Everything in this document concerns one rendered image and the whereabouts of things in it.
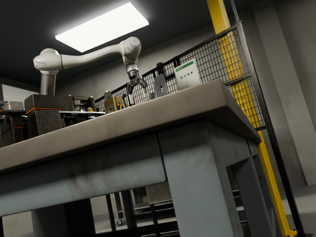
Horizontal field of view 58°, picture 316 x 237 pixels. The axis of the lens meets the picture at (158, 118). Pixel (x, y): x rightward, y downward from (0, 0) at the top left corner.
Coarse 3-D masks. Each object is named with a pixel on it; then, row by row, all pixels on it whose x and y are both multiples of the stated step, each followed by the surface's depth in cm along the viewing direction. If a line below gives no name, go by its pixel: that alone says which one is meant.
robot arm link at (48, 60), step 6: (42, 54) 191; (48, 54) 191; (54, 54) 190; (36, 60) 186; (42, 60) 186; (48, 60) 187; (54, 60) 187; (60, 60) 189; (36, 66) 188; (42, 66) 187; (48, 66) 188; (54, 66) 189; (60, 66) 190
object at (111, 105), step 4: (108, 100) 155; (112, 100) 153; (116, 100) 153; (120, 100) 155; (108, 104) 155; (112, 104) 153; (116, 104) 152; (120, 104) 154; (108, 108) 155; (112, 108) 152; (116, 108) 151; (120, 108) 152; (108, 112) 155
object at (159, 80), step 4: (160, 76) 222; (156, 80) 225; (160, 80) 222; (164, 80) 220; (156, 84) 225; (160, 84) 222; (164, 84) 220; (156, 88) 225; (164, 88) 220; (156, 92) 225; (160, 92) 222; (164, 92) 220; (160, 96) 222
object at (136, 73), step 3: (129, 72) 202; (132, 72) 200; (135, 72) 201; (129, 75) 201; (132, 75) 200; (135, 75) 200; (138, 75) 202; (129, 78) 203; (132, 78) 203; (135, 78) 201; (132, 84) 203; (135, 84) 202
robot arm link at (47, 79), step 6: (48, 48) 203; (42, 72) 204; (48, 72) 203; (54, 72) 206; (42, 78) 207; (48, 78) 206; (54, 78) 209; (42, 84) 208; (48, 84) 208; (54, 84) 211; (42, 90) 209; (48, 90) 210; (54, 90) 214
